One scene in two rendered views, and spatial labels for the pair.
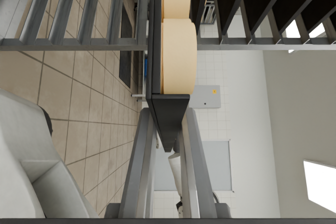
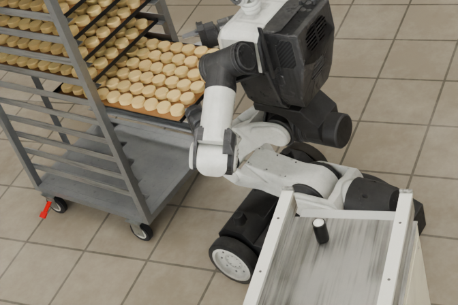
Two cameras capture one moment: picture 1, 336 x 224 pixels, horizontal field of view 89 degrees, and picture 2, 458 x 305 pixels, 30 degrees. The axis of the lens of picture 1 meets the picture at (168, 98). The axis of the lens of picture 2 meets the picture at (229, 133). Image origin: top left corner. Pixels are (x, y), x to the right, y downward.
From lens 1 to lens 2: 2.76 m
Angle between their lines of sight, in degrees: 44
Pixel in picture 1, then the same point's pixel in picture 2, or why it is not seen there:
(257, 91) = not seen: outside the picture
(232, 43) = not seen: outside the picture
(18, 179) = not seen: hidden behind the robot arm
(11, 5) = (178, 141)
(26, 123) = not seen: hidden behind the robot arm
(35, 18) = (183, 125)
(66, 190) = (246, 115)
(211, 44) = (160, 6)
